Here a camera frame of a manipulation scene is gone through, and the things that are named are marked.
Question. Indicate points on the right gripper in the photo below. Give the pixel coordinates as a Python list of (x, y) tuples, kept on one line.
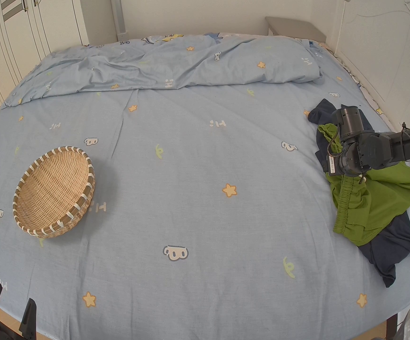
[(350, 161)]

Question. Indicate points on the green shorts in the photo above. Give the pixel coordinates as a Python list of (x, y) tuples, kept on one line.
[(378, 205)]

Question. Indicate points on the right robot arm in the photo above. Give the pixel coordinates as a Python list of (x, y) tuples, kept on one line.
[(376, 149)]

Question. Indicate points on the dark blue garment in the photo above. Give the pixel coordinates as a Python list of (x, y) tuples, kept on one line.
[(392, 253)]

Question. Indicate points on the round woven basket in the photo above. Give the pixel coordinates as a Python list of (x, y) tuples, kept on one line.
[(54, 193)]

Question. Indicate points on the bed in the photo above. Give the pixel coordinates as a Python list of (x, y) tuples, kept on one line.
[(205, 175)]

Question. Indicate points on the grey bedside table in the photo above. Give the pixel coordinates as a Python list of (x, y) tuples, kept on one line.
[(291, 27)]

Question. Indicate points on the pale blue quilt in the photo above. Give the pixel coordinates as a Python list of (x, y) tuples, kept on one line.
[(162, 66)]

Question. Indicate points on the white wardrobe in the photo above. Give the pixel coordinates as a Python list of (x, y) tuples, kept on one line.
[(21, 30)]

